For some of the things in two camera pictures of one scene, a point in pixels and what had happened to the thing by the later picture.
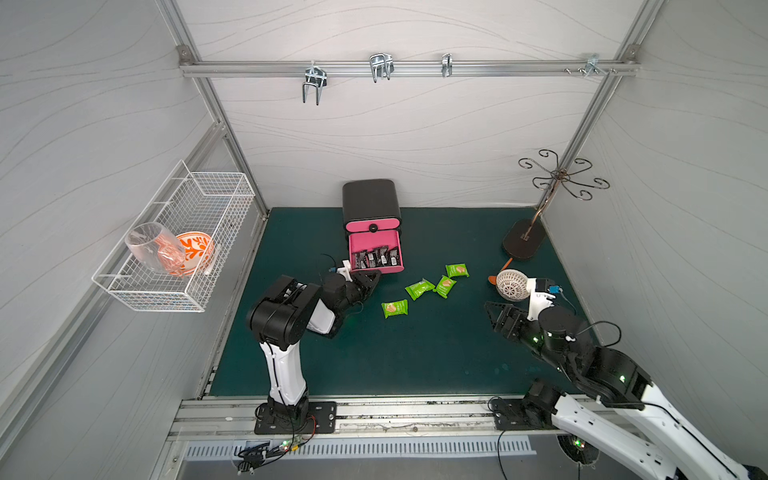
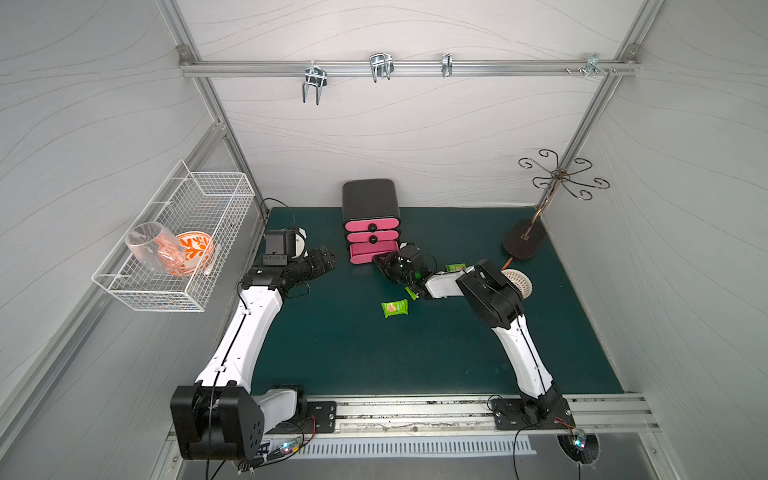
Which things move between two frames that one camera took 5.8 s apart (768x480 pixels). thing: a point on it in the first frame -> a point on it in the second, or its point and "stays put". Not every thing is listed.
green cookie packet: (457, 270) stays put
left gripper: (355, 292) -> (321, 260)
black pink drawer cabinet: (372, 221) stays put
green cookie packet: (395, 308) stays put
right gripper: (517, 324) -> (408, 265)
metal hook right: (592, 64) stays put
